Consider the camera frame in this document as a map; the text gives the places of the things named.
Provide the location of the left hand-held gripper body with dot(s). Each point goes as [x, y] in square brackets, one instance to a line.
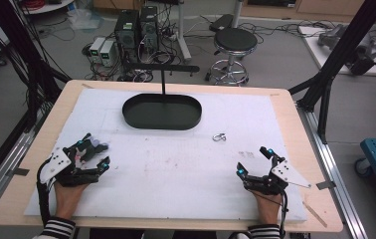
[64, 164]

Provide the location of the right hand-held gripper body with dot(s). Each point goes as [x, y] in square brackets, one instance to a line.
[275, 181]

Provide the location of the silver keyring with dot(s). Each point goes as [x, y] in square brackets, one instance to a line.
[218, 137]

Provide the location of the black stand with tray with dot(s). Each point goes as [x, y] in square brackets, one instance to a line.
[162, 114]

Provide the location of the person's right hand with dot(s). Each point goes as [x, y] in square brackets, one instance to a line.
[269, 209]

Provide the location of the person's left hand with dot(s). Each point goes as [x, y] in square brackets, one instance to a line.
[66, 199]

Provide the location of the grey tape strip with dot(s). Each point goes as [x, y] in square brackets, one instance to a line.
[326, 185]
[19, 172]

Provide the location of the thin wooden stick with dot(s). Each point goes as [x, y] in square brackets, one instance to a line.
[315, 214]

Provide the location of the white foam mat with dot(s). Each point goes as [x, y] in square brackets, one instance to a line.
[176, 172]

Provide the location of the white power supply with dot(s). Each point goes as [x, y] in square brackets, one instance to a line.
[96, 48]
[107, 53]

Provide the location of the white floor board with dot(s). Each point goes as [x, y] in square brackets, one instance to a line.
[322, 58]

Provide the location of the black computer tower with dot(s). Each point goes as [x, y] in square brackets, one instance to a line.
[149, 28]
[127, 35]

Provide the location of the black round stool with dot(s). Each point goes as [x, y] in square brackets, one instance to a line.
[235, 40]

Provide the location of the clear plastic bag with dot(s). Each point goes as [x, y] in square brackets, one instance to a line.
[85, 18]

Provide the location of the grey machine part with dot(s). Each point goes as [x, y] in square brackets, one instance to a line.
[330, 36]

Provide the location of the dark machine part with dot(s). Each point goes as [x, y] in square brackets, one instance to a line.
[363, 59]

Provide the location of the black flat case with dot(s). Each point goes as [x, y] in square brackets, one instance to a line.
[222, 22]

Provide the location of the white table leg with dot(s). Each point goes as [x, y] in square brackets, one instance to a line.
[183, 36]

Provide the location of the aluminium rail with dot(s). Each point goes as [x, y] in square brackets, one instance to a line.
[335, 172]
[7, 166]

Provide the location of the black metal frame post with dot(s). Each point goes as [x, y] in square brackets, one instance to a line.
[20, 43]
[348, 46]

